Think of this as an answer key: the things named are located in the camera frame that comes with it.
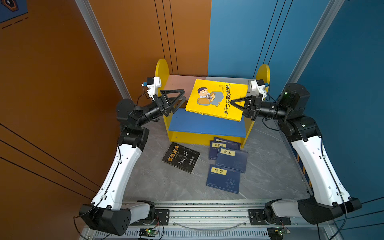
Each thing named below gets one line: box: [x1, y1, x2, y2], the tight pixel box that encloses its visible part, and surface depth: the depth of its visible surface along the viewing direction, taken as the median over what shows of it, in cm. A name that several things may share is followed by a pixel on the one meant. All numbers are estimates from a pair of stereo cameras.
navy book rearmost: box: [214, 137, 241, 149], surface depth 99 cm
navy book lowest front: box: [206, 164, 241, 194], surface depth 87 cm
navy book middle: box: [215, 146, 248, 174], surface depth 93 cm
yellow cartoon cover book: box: [185, 79, 248, 122], surface depth 56 cm
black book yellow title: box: [162, 142, 201, 173], surface depth 96 cm
